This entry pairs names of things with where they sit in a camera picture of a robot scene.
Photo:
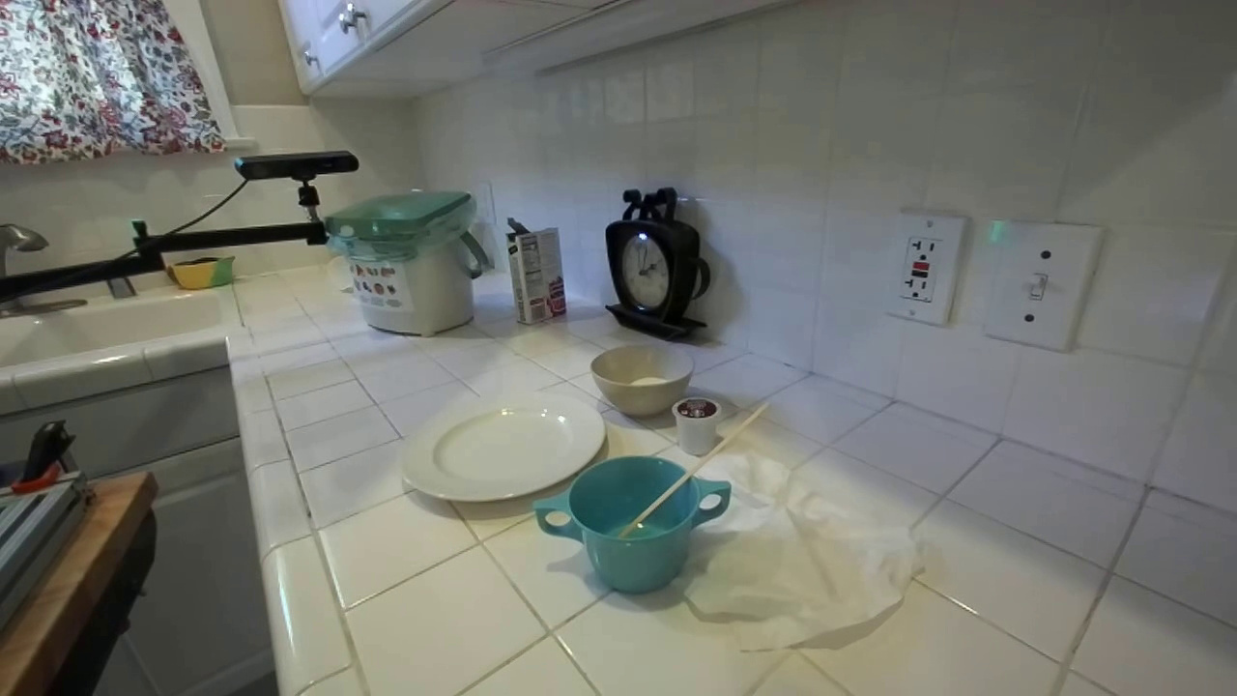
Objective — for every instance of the white wall power outlet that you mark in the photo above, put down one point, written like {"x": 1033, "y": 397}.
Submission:
{"x": 930, "y": 274}

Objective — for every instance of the wooden board work surface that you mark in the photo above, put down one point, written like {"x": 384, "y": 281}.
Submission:
{"x": 80, "y": 583}

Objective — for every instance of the white upper wall cabinet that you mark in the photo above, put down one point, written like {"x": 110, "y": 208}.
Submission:
{"x": 387, "y": 61}

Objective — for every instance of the black and red hand tool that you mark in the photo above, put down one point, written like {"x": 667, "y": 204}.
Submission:
{"x": 46, "y": 449}

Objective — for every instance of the white wall light switch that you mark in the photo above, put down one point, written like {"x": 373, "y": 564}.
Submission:
{"x": 1037, "y": 286}

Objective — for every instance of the thin wooden stick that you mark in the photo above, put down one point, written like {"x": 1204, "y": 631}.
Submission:
{"x": 699, "y": 466}

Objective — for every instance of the small printed carton box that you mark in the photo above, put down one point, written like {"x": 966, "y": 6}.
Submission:
{"x": 542, "y": 276}

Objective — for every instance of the silver cabinet knob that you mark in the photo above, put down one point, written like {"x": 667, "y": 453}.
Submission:
{"x": 308, "y": 61}
{"x": 353, "y": 20}

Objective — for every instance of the small white cup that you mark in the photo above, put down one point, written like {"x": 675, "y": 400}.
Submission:
{"x": 697, "y": 426}

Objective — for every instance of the floral patterned curtain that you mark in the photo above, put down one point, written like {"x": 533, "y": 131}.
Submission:
{"x": 89, "y": 80}

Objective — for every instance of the white bin with green liner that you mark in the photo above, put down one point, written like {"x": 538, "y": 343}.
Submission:
{"x": 411, "y": 290}

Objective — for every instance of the black ornate table clock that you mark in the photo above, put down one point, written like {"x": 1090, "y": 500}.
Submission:
{"x": 641, "y": 274}

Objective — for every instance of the silver sink faucet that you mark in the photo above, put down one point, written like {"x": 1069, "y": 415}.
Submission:
{"x": 18, "y": 238}

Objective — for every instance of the beige ceramic bowl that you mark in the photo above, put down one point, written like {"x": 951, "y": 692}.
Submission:
{"x": 639, "y": 381}

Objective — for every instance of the white ceramic sink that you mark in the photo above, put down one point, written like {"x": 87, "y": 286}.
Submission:
{"x": 103, "y": 330}

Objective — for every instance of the white round dinner plate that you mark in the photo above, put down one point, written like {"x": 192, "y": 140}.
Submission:
{"x": 502, "y": 449}

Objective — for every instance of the black bar-shaped camera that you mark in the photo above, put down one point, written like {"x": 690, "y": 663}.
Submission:
{"x": 295, "y": 164}

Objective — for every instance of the white crumpled cloth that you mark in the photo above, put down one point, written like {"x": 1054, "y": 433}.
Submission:
{"x": 797, "y": 583}

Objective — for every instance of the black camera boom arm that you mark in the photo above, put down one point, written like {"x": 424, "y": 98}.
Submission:
{"x": 233, "y": 238}

